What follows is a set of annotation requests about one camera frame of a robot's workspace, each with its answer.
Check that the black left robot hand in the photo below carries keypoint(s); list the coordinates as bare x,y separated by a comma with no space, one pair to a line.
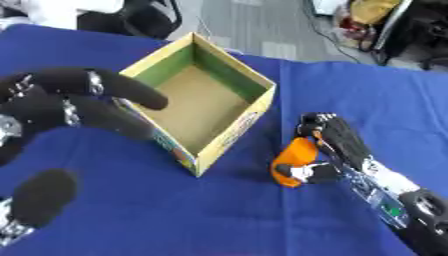
41,100

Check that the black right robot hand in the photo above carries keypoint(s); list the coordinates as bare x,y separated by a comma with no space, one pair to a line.
341,140

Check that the orange toy fruit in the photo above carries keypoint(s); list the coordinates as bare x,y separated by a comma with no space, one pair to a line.
294,159

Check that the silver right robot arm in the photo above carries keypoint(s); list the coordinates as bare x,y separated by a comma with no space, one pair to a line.
402,203

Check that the tan cardboard box green inside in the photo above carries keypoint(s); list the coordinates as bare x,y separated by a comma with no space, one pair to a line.
204,100

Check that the yellow bag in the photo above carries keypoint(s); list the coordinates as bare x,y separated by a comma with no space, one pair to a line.
373,10

